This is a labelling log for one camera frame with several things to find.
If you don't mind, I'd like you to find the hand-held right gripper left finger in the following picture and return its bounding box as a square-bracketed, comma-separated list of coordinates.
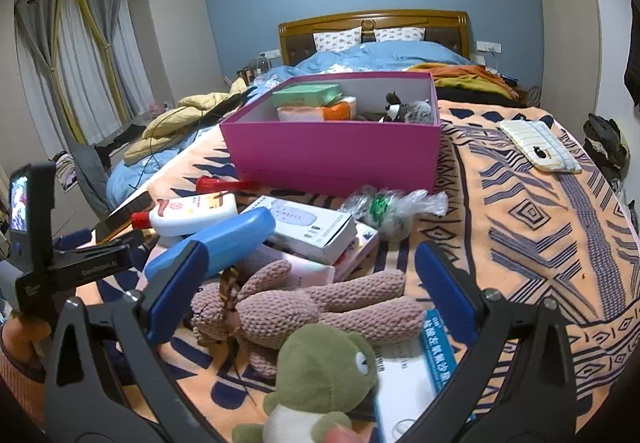
[42, 240, 221, 443]

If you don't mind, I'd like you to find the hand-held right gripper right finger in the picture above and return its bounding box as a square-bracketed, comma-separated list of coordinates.
[400, 242, 583, 443]

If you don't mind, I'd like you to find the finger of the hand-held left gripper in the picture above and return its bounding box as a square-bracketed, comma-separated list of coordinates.
[52, 232, 96, 254]
[75, 229, 146, 260]

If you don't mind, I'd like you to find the white lotion bottle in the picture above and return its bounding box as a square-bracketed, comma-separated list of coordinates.
[131, 193, 238, 238]

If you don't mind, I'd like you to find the pink knitted plush bunny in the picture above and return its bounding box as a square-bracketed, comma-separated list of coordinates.
[189, 260, 431, 376]

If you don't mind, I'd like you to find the green frog plush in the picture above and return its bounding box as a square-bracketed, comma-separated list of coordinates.
[231, 323, 381, 443]

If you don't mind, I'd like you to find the white product box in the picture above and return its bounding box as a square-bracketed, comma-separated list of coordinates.
[239, 195, 357, 266]

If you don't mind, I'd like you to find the magenta cardboard box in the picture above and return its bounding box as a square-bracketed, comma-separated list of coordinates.
[220, 71, 442, 196]

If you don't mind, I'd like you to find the person's left forearm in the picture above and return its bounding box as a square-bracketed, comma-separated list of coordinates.
[0, 348, 48, 429]

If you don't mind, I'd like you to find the person's left hand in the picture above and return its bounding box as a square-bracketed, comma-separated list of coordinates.
[0, 318, 51, 354]

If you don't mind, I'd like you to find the striped cloth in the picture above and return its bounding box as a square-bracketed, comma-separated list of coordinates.
[52, 150, 76, 194]

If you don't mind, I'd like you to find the grey cloth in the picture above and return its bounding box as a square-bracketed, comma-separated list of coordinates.
[65, 113, 113, 218]

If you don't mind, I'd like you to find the white blue medicine box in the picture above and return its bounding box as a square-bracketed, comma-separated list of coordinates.
[370, 308, 476, 443]

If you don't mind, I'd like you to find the pink flower print box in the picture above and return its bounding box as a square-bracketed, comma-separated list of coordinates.
[335, 222, 381, 281]

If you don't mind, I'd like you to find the clear plastic bag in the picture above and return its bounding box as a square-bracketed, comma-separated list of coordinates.
[340, 185, 449, 241]

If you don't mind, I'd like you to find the red plastic stick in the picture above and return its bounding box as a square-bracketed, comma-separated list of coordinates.
[196, 176, 261, 194]

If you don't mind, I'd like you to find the yellow jacket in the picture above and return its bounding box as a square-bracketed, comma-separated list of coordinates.
[122, 91, 246, 162]

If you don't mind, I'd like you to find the pink tube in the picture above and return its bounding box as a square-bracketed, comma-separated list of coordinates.
[255, 245, 336, 289]

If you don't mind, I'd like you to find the white striped pouch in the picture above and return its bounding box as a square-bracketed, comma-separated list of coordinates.
[497, 119, 583, 174]

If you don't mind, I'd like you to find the grey raccoon plush toy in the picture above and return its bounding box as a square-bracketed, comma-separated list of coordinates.
[382, 92, 433, 124]

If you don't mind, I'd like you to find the grey curtain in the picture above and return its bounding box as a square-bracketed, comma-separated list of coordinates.
[14, 0, 93, 146]
[80, 0, 156, 124]

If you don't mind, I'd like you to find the black cloth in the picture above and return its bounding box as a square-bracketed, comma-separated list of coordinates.
[435, 85, 521, 108]

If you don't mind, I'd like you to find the mustard cloth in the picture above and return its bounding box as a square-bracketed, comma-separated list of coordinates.
[432, 73, 518, 98]

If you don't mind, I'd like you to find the orange white packet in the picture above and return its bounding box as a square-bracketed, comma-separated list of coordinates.
[320, 97, 358, 121]

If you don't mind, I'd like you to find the wooden nightstand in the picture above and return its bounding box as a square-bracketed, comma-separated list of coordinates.
[492, 70, 543, 108]

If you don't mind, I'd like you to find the dark green jacket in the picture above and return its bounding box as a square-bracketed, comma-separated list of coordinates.
[582, 113, 631, 181]

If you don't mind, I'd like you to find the pale pink packet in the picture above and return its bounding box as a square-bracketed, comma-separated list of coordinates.
[276, 106, 326, 122]

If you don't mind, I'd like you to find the green box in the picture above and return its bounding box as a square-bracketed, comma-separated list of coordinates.
[272, 84, 343, 108]

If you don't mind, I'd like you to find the blue duvet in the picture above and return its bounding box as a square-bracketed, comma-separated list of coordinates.
[106, 40, 473, 204]

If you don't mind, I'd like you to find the white patterned pillow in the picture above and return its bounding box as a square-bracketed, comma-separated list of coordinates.
[375, 27, 427, 44]
[313, 28, 362, 52]

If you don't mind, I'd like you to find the wooden headboard bed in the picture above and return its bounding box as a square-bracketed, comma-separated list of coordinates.
[278, 10, 473, 66]

